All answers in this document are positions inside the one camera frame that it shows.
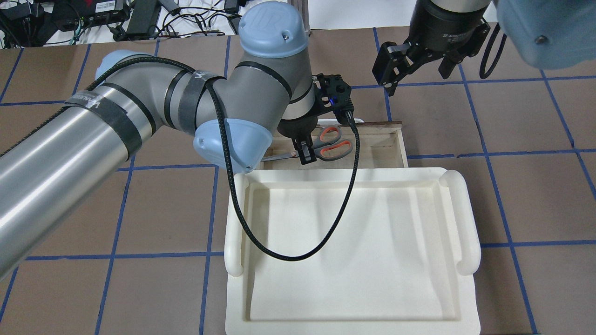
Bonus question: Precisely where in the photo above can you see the black power adapter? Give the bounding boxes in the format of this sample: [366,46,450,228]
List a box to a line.
[126,0,161,40]

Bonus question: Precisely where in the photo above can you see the small black power brick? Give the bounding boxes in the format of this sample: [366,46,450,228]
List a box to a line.
[226,14,242,35]

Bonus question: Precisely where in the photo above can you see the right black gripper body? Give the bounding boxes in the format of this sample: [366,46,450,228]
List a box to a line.
[408,0,490,57]

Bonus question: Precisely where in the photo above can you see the cream plastic tray lid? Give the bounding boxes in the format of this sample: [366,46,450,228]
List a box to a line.
[224,167,481,335]

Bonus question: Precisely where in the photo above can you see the light wooden pull-out drawer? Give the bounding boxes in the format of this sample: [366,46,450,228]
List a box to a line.
[257,121,408,170]

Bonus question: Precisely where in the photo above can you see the aluminium frame post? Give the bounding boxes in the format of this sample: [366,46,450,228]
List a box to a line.
[287,0,312,36]

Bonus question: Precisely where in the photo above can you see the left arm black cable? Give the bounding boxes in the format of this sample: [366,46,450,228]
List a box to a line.
[0,55,361,262]

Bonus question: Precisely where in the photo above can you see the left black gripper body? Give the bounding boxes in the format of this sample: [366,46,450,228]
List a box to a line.
[277,116,318,140]

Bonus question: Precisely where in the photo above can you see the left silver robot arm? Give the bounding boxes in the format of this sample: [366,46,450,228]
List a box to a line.
[0,1,314,278]

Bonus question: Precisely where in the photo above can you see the grey orange scissors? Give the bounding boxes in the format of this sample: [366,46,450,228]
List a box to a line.
[261,126,353,163]

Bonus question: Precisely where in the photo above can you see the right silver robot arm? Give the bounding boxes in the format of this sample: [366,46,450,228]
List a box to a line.
[372,0,596,96]

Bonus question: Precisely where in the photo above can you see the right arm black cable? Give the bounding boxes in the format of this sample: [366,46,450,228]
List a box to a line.
[479,22,508,80]

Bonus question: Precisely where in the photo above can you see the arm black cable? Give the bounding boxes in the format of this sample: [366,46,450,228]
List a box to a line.
[0,55,361,262]
[479,22,508,80]

